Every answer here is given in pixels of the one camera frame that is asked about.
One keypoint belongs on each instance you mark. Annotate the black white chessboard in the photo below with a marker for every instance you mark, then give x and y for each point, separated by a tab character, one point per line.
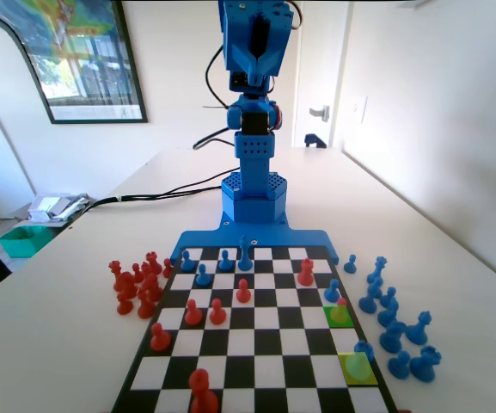
265	344

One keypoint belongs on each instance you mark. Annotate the blue pawn chess piece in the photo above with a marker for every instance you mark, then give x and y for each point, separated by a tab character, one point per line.
225	262
399	366
367	304
203	277
350	264
331	292
388	298
186	263

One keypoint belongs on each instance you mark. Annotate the white door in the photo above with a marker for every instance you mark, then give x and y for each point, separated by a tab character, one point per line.
316	64

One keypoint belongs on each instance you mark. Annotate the blue base plate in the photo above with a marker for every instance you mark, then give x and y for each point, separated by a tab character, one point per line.
273	236

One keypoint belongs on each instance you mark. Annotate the pile of papers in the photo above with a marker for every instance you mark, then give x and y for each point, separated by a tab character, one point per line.
54	206

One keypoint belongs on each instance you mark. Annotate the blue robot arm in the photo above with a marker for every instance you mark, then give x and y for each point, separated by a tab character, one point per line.
254	155

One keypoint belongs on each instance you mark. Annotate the blue chess rook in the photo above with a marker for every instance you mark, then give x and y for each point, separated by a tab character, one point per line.
361	348
424	365

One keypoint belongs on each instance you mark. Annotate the white light switch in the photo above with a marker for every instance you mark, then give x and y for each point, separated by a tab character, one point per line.
360	109

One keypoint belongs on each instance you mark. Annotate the blue tall piece back row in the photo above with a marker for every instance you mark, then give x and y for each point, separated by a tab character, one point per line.
243	258

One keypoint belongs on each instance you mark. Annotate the small blue printed part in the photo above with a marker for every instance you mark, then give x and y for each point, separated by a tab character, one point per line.
315	140

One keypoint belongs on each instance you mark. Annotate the black framed poster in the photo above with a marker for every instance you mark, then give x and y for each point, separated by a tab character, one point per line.
93	51

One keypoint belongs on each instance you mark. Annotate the red king chess piece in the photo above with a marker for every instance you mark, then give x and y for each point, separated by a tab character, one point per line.
202	393

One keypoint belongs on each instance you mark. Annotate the red crowned chess piece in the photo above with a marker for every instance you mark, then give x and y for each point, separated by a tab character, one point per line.
305	273
120	279

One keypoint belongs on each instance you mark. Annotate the green plastic box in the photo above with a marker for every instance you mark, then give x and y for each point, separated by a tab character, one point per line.
22	243

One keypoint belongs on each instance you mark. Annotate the black zip tie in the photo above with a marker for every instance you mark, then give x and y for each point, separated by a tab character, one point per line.
213	107

